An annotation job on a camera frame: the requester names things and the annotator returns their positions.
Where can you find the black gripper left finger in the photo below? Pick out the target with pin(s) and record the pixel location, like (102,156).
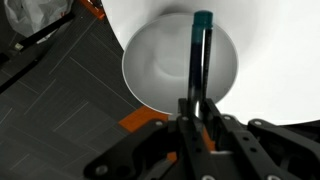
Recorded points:
(191,133)

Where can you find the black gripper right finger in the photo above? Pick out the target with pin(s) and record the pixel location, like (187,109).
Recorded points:
(253,146)

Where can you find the teal marker pen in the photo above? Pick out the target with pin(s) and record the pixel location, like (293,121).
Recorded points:
(199,36)

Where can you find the grey bowl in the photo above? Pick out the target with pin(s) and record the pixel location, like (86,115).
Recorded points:
(160,66)

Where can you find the black desk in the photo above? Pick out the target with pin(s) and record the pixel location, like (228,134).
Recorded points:
(46,31)

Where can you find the white plastic bag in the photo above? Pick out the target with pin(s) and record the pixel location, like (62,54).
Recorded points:
(30,15)

